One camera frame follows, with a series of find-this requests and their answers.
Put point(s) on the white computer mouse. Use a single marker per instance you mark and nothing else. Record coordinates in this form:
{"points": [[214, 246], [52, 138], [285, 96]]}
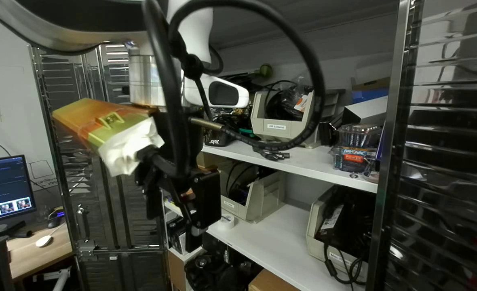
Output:
{"points": [[44, 241]]}

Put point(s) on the beige bin middle shelf right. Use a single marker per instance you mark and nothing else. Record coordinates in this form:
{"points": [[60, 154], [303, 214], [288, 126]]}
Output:
{"points": [[340, 220]]}

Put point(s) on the beige bin middle shelf left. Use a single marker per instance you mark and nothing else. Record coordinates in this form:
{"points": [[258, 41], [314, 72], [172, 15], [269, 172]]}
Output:
{"points": [[251, 193]]}

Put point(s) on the brown cardboard box bottom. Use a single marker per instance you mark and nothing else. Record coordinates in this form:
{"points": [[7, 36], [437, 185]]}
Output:
{"points": [[269, 282]]}

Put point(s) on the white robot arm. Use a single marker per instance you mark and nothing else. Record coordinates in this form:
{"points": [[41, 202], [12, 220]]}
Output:
{"points": [[174, 80]]}

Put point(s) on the beige bin shelf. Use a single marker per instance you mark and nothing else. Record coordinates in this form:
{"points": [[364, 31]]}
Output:
{"points": [[251, 193], [280, 115], [340, 220]]}

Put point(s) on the white upper shelf board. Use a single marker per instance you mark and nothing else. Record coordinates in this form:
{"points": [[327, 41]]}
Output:
{"points": [[316, 164]]}

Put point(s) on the wooden desk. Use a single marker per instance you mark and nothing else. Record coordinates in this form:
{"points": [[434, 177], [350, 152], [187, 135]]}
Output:
{"points": [[28, 257]]}

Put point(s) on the orange yellow foam pad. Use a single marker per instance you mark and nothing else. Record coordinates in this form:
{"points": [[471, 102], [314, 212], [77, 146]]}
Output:
{"points": [[96, 122]]}

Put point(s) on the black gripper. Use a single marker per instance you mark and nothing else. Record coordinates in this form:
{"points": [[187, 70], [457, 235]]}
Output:
{"points": [[198, 196]]}

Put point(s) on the chrome wire rack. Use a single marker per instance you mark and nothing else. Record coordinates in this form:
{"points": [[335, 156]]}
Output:
{"points": [[117, 246]]}

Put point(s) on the battery pack box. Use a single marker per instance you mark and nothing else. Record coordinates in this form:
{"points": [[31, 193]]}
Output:
{"points": [[356, 149]]}

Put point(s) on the computer monitor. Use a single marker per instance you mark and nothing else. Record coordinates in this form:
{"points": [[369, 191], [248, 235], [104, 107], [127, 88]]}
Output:
{"points": [[17, 194]]}

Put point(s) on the beige bin upper shelf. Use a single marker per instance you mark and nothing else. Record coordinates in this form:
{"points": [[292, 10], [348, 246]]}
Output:
{"points": [[280, 115]]}

